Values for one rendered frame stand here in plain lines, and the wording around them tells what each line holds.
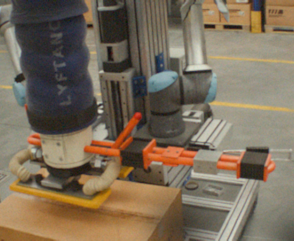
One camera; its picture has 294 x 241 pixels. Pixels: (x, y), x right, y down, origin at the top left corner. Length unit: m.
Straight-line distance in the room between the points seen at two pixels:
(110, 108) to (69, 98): 0.69
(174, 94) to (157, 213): 0.48
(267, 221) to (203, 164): 1.83
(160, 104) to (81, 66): 0.51
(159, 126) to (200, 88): 0.22
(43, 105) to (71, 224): 0.41
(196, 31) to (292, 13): 6.54
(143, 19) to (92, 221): 0.85
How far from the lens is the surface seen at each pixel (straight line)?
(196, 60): 1.74
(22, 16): 1.27
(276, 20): 8.31
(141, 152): 1.31
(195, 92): 1.72
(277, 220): 3.06
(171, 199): 1.55
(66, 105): 1.31
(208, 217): 2.72
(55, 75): 1.29
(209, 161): 1.25
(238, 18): 8.52
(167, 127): 1.75
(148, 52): 1.92
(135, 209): 1.52
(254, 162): 1.22
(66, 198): 1.39
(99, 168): 1.43
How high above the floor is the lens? 1.79
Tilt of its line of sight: 23 degrees down
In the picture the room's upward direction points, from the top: 5 degrees counter-clockwise
